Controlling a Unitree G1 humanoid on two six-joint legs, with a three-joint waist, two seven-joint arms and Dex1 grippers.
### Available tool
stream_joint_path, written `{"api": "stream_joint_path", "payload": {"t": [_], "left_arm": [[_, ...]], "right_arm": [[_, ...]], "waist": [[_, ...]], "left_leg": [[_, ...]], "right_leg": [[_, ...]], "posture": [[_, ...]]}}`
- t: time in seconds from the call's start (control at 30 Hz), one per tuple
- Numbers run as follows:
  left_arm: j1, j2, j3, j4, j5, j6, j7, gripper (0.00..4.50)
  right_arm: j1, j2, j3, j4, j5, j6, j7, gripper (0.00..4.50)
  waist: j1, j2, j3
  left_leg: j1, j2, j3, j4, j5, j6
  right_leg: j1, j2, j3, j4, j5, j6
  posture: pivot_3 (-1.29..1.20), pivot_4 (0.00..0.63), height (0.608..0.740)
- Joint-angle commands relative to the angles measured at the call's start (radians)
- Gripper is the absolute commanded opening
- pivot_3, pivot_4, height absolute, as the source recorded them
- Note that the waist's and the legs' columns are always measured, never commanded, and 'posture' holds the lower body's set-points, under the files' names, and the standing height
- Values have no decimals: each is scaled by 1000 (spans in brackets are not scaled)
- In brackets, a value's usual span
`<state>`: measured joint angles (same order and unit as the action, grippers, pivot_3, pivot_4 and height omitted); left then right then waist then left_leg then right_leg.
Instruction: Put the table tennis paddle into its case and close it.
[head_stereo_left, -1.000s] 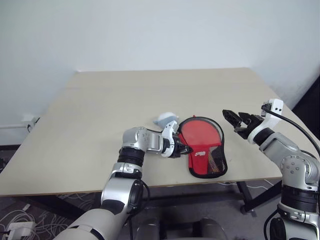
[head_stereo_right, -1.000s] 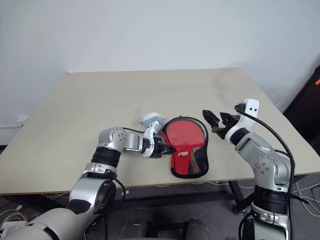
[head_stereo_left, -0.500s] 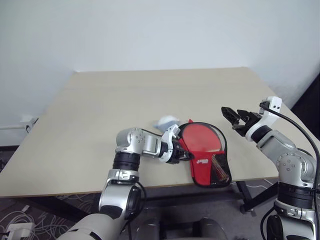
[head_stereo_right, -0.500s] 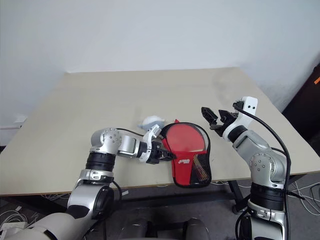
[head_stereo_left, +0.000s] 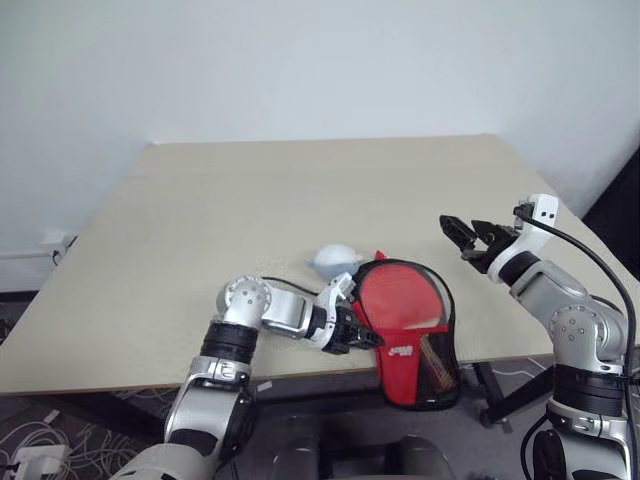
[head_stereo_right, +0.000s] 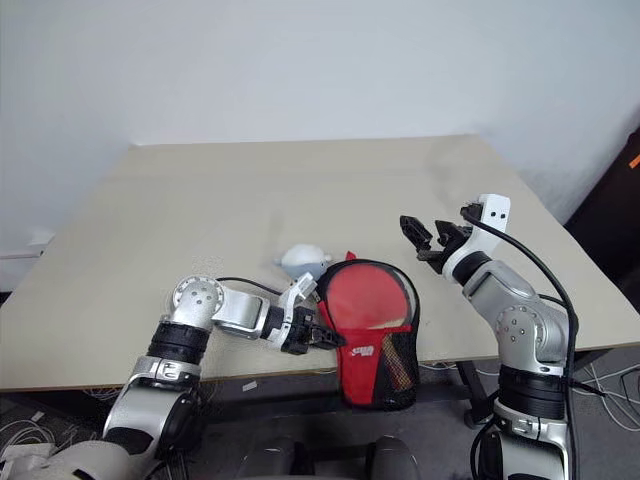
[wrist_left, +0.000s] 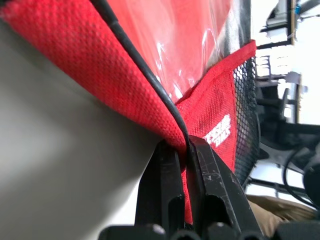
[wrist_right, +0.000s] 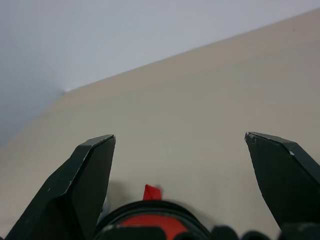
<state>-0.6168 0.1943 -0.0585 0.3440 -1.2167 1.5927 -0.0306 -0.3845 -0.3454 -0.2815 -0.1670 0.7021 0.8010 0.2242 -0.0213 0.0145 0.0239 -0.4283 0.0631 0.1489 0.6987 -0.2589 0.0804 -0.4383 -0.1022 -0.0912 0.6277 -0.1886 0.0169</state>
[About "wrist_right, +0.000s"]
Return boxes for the black and red paddle case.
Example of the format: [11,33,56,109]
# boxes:
[93,184,216,240]

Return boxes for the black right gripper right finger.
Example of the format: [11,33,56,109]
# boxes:
[244,131,320,231]

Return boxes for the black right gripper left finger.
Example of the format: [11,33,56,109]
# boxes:
[4,134,116,240]

